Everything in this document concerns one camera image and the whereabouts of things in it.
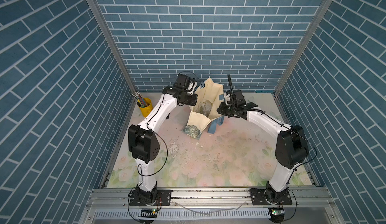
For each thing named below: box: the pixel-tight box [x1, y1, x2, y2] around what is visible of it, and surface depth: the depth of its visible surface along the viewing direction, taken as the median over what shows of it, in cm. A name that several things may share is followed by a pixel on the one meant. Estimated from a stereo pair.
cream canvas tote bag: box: [186, 76, 225, 135], surface depth 97 cm
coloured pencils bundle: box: [131, 91, 147, 108], surface depth 101 cm
